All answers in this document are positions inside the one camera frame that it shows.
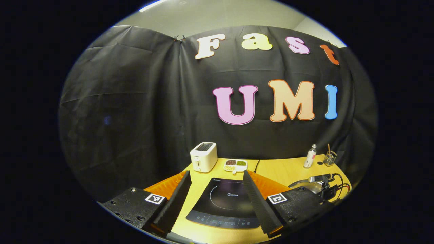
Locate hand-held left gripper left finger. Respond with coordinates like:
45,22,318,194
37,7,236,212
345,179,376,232
102,170,192,238

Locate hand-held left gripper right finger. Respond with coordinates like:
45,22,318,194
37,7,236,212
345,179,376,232
243,170,334,239

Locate steel pot with black handles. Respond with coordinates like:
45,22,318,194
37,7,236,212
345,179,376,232
288,178,322,195

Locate black induction cooktop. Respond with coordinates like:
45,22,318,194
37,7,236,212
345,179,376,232
186,177,261,229

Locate clear holder with stick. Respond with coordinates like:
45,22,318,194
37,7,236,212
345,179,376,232
323,144,338,167

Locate white bottle with pink label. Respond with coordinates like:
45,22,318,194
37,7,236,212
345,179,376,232
303,144,317,169

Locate white divided dish of beans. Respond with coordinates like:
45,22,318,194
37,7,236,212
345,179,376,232
223,159,248,174

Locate white toaster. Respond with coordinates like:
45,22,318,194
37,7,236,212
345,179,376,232
190,142,218,173

